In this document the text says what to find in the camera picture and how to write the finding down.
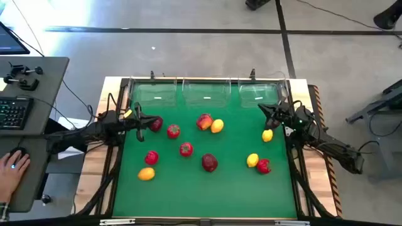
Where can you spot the black chair base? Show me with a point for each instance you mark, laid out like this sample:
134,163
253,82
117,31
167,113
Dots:
387,19

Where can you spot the orange-yellow lemon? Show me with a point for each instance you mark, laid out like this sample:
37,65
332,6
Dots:
146,174
217,126

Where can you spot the red strawberry toy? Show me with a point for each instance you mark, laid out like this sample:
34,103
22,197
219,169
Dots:
173,132

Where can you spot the black desk monitor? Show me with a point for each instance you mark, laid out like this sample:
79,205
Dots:
9,40

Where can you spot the silver metal bracket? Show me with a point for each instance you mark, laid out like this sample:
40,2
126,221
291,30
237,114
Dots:
292,223
117,221

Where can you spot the yellow black hazard strip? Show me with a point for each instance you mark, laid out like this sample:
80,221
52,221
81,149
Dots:
333,188

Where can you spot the clear plastic bin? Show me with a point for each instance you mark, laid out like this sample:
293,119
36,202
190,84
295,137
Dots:
251,97
220,100
157,100

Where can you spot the yellow lemon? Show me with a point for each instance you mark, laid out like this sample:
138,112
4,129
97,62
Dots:
252,160
267,136

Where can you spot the black aluminium table frame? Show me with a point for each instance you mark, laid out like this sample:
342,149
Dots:
111,188

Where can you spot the grey metal stand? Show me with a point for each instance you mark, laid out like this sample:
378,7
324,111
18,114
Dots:
386,157

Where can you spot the green table mat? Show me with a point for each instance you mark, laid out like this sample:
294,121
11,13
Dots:
204,194

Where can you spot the black upright post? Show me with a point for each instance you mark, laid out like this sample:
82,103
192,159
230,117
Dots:
152,76
252,74

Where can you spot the grey desk top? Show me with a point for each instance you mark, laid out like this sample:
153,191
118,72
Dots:
34,188
47,103

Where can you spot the dented dark red apple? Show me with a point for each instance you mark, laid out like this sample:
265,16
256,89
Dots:
209,163

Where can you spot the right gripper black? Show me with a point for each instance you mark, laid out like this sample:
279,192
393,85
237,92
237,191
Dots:
285,117

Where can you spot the black computer mouse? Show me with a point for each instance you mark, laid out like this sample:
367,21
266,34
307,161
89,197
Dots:
19,151

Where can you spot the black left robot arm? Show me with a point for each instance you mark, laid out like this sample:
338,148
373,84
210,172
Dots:
103,128

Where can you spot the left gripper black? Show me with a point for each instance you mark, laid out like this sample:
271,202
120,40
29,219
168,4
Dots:
130,123

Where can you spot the red and yellow apple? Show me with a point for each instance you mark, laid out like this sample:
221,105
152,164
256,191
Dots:
204,122

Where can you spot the yellow tape tag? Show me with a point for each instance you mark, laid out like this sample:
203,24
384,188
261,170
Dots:
127,114

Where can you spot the black floor box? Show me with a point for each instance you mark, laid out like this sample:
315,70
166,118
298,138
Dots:
256,3

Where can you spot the black backlit keyboard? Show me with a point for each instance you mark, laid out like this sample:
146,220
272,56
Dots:
15,113

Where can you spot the black screw clamp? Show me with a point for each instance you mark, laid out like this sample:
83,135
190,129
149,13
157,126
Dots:
29,84
25,70

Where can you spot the black round knob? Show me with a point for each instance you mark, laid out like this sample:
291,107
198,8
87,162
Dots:
46,198

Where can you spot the person's hand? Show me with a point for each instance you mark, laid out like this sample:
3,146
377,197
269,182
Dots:
11,182

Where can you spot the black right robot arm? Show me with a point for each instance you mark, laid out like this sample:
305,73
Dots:
329,147

